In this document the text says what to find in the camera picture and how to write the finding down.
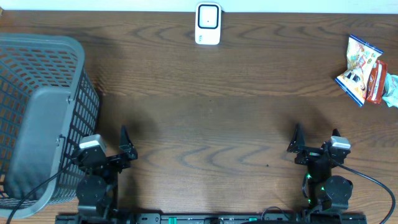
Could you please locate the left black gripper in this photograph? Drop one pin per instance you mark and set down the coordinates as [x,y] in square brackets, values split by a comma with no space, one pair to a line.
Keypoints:
[125,147]

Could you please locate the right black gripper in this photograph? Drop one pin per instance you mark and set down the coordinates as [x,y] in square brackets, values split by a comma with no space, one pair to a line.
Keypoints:
[310,154]

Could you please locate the orange chocolate bar wrapper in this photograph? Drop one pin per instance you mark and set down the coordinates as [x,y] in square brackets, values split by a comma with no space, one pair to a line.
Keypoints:
[376,82]

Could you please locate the light green wipes packet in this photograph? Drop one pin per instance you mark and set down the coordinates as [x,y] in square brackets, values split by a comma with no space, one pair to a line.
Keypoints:
[391,90]

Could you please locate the yellow snack bag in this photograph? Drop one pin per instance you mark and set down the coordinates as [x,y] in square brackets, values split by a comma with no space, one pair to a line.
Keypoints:
[361,57]

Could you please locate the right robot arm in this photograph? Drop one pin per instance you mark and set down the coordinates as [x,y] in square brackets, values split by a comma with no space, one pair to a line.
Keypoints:
[327,194]

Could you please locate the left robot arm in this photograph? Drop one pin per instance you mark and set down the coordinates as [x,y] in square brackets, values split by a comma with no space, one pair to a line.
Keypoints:
[97,192]

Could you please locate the white barcode scanner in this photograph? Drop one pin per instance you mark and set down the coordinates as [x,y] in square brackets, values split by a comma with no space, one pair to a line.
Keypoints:
[208,23]

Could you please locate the grey plastic basket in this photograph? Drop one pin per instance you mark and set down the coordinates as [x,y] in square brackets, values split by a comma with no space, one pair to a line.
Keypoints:
[48,104]

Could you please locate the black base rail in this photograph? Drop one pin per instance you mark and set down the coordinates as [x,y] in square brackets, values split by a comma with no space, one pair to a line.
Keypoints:
[155,218]

